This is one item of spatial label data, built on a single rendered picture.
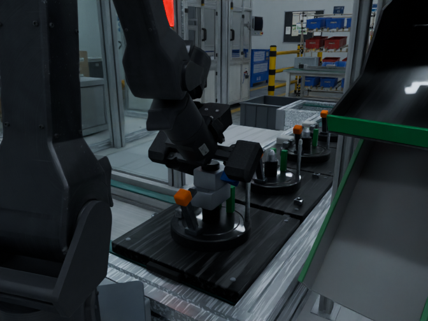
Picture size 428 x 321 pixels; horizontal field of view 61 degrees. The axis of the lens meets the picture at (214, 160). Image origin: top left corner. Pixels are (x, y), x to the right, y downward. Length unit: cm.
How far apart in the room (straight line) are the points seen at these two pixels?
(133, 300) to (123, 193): 56
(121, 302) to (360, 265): 28
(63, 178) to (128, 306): 15
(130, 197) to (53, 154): 64
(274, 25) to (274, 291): 1157
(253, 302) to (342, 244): 14
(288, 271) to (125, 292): 28
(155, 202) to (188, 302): 36
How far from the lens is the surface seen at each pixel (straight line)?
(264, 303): 51
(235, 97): 718
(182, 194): 54
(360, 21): 52
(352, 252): 50
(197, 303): 51
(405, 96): 47
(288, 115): 179
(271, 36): 1201
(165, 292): 54
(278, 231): 65
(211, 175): 57
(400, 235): 50
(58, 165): 25
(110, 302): 37
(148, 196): 84
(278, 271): 58
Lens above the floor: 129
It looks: 19 degrees down
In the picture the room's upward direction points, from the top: straight up
